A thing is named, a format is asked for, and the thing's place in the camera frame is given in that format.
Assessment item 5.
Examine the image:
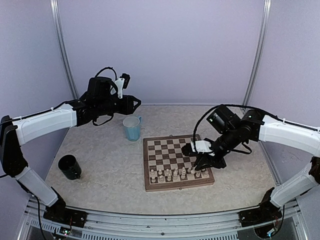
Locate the white chess rook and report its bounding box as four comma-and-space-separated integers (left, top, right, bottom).
158, 175, 165, 183

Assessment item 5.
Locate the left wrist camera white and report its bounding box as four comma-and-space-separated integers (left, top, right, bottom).
115, 73, 131, 99

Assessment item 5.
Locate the left aluminium corner post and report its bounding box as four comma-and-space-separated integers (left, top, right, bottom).
50, 0, 79, 99

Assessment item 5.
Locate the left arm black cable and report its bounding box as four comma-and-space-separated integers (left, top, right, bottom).
93, 66, 118, 126

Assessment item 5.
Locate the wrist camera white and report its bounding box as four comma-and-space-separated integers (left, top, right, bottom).
181, 140, 215, 157
115, 73, 131, 99

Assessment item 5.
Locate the white chess king piece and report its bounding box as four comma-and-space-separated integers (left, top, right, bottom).
180, 167, 187, 181

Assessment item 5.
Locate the right aluminium corner post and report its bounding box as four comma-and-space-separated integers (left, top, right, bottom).
242, 0, 272, 106

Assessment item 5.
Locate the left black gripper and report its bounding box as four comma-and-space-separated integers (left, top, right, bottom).
96, 94, 141, 116

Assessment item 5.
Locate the black ribbed cup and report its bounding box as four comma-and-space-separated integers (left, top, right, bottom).
58, 154, 82, 180

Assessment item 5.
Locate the aluminium corner post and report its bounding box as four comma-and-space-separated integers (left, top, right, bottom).
242, 0, 272, 106
50, 0, 79, 99

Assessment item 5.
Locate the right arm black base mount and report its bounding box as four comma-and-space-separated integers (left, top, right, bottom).
238, 208, 283, 227

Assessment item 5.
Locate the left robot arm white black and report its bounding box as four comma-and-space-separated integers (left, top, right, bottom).
0, 73, 141, 223

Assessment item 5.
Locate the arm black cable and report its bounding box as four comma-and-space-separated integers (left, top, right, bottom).
93, 66, 118, 126
191, 104, 320, 155

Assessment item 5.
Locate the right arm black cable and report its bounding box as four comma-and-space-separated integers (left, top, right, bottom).
191, 104, 320, 155

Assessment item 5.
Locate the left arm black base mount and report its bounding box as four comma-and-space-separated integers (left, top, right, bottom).
43, 207, 88, 228

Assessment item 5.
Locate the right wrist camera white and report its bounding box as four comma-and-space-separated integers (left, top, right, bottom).
181, 140, 215, 157

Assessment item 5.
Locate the white chess knight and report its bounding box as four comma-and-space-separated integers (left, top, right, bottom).
195, 171, 201, 179

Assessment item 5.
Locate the white chess piece edge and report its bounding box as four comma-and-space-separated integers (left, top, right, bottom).
202, 171, 209, 178

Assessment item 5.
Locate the aluminium front rail frame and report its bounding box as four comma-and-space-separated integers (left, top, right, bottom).
13, 197, 312, 240

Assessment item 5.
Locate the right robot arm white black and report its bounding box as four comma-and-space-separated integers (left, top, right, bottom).
188, 104, 320, 222

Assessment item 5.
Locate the light blue mug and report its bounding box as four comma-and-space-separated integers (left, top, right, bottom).
122, 116, 142, 142

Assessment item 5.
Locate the wooden chess board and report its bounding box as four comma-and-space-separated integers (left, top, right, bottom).
143, 134, 215, 192

